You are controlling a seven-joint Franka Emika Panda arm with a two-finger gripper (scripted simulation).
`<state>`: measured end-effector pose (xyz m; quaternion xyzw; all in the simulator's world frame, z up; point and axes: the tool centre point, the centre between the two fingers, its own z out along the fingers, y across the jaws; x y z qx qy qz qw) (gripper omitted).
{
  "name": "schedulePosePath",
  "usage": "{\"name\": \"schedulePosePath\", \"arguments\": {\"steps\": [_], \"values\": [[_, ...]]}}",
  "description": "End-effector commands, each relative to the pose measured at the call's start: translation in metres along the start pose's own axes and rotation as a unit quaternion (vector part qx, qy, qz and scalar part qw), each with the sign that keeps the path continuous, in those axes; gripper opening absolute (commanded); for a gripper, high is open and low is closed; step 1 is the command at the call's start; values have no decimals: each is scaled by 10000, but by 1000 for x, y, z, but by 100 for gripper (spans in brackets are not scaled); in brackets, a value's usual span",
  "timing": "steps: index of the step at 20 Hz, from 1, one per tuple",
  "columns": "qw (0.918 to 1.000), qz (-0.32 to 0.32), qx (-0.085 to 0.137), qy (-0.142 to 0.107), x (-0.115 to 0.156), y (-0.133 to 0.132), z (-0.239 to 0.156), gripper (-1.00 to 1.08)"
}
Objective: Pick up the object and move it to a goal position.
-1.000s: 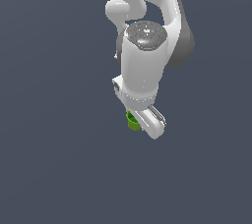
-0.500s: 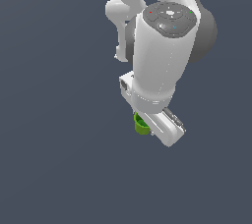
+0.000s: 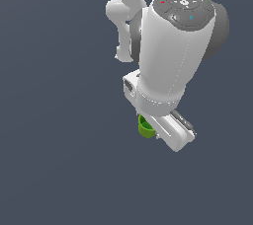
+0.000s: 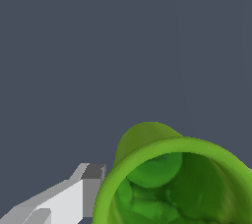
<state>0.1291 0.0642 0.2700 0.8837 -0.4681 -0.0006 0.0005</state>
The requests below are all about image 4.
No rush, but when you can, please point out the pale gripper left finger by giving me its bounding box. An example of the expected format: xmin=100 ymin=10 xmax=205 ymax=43
xmin=0 ymin=162 xmax=107 ymax=224

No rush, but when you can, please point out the green cup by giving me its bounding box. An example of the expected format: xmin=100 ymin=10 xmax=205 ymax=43
xmin=92 ymin=121 xmax=252 ymax=224

